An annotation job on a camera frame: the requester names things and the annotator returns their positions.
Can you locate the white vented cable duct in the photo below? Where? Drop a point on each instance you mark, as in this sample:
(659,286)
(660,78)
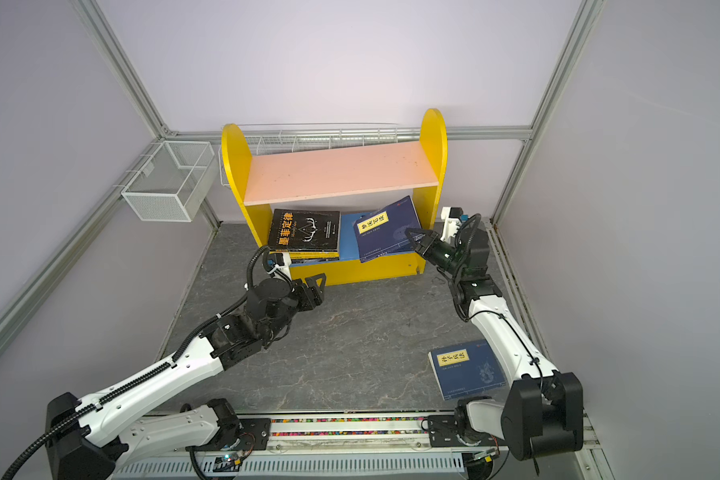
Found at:
(298,466)

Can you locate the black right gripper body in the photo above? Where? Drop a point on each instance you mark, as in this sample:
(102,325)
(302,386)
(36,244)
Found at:
(445,259)

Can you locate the white mesh basket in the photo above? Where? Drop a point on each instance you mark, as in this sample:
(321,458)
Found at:
(173,181)

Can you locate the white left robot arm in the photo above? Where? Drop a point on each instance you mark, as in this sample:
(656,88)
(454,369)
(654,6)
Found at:
(212,347)

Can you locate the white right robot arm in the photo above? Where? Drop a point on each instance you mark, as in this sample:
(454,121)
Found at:
(542,414)

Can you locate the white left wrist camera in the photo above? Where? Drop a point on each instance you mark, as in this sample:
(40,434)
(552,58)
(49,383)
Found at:
(280,264)

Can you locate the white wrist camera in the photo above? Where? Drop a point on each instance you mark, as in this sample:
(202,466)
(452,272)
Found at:
(280,264)
(452,218)

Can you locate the navy book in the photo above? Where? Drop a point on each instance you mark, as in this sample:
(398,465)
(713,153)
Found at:
(384,232)
(466,369)

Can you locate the white wire rack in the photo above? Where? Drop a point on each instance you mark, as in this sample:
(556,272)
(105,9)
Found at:
(292,141)

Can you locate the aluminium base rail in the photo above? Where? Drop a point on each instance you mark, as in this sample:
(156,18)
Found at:
(366,429)

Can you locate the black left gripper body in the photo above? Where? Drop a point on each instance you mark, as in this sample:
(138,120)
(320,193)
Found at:
(298,301)

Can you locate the yellow pink blue bookshelf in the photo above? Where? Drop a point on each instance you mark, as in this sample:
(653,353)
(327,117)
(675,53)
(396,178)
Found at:
(259,182)

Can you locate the black book yellow title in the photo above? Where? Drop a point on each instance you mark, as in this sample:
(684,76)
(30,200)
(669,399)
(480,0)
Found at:
(305,231)

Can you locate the yellow cartoon book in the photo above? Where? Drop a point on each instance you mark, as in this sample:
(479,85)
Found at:
(304,256)

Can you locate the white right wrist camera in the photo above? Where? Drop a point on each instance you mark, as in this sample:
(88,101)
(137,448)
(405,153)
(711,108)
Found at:
(452,218)

